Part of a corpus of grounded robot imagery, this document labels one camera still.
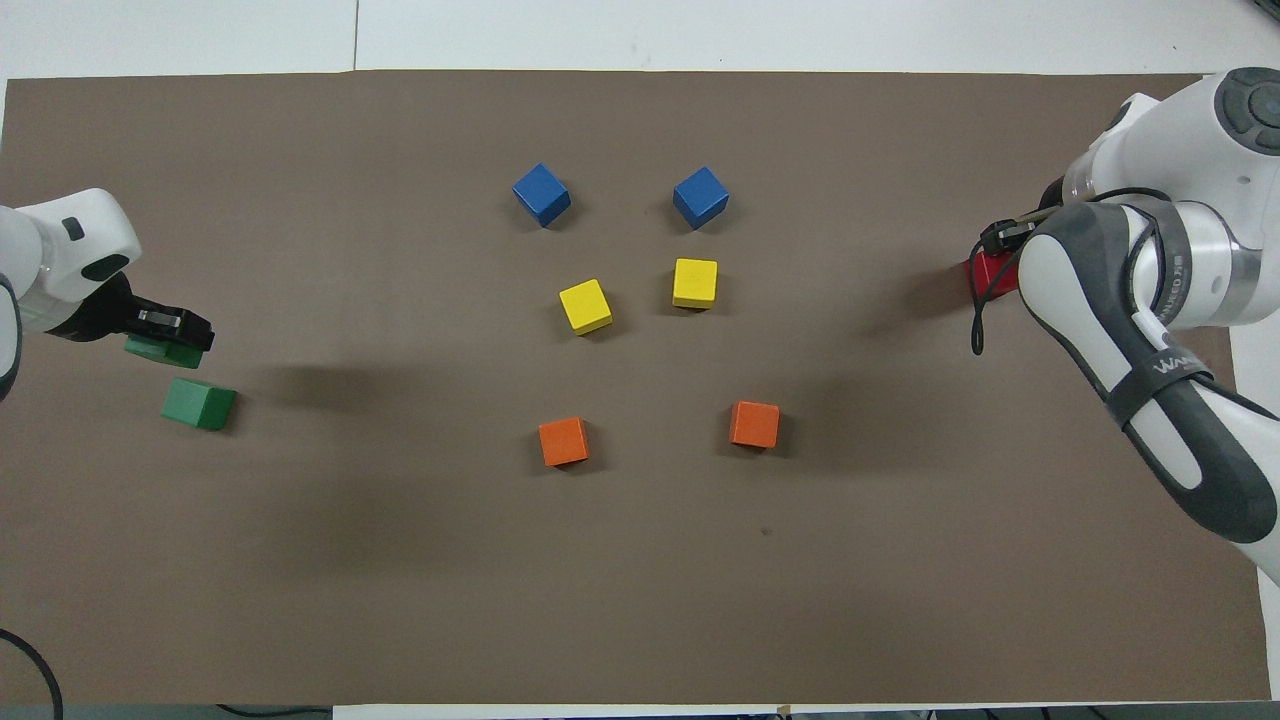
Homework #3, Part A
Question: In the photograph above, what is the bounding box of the yellow wooden block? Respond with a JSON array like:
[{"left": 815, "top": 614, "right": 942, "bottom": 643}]
[
  {"left": 558, "top": 279, "right": 615, "bottom": 336},
  {"left": 672, "top": 258, "right": 720, "bottom": 310}
]

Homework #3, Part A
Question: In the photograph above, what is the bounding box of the red wooden block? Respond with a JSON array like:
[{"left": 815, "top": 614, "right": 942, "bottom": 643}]
[{"left": 963, "top": 249, "right": 1022, "bottom": 300}]

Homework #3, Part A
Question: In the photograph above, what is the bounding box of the black cable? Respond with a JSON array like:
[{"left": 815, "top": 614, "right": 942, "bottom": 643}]
[
  {"left": 0, "top": 628, "right": 65, "bottom": 720},
  {"left": 970, "top": 186, "right": 1177, "bottom": 357},
  {"left": 214, "top": 703, "right": 333, "bottom": 719}
]

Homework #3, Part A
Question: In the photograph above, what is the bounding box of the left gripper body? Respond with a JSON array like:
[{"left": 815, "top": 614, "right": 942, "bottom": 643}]
[{"left": 52, "top": 273, "right": 143, "bottom": 344}]

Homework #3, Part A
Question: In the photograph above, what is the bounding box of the blue wooden block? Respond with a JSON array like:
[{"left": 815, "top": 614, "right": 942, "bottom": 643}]
[
  {"left": 672, "top": 166, "right": 731, "bottom": 231},
  {"left": 512, "top": 163, "right": 573, "bottom": 228}
]

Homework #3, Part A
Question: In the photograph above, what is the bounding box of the orange wooden block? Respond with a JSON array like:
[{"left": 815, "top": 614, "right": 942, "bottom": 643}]
[
  {"left": 729, "top": 400, "right": 782, "bottom": 450},
  {"left": 538, "top": 416, "right": 591, "bottom": 468}
]

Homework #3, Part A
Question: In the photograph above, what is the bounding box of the green wooden block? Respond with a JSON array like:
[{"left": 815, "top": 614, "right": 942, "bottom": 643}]
[
  {"left": 124, "top": 335, "right": 205, "bottom": 370},
  {"left": 161, "top": 377, "right": 239, "bottom": 432}
]

